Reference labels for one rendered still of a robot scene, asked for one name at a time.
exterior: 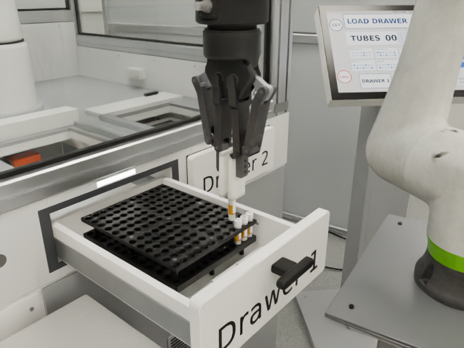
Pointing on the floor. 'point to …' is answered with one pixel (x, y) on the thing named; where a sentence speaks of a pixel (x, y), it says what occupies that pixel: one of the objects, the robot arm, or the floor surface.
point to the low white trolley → (79, 329)
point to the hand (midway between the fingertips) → (232, 173)
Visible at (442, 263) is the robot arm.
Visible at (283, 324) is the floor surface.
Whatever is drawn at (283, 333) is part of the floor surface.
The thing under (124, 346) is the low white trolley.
